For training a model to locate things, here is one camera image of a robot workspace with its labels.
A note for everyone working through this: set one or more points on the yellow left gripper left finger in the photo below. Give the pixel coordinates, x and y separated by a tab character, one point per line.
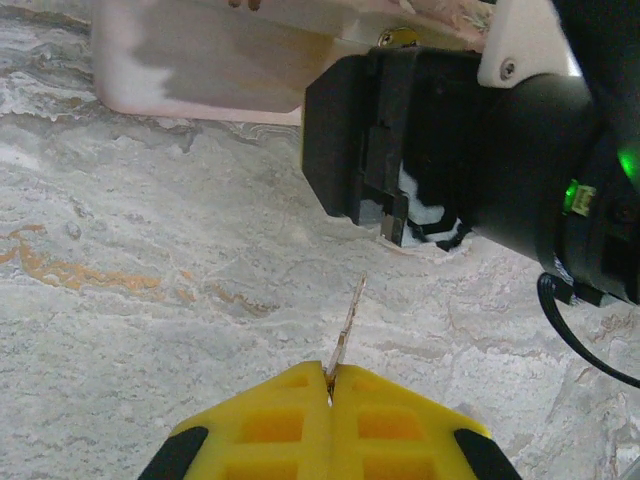
270	430

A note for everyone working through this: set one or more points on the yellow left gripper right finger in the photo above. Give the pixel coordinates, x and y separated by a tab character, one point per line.
390	430

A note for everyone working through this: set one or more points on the small silver key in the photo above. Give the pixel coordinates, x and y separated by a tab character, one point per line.
350	320

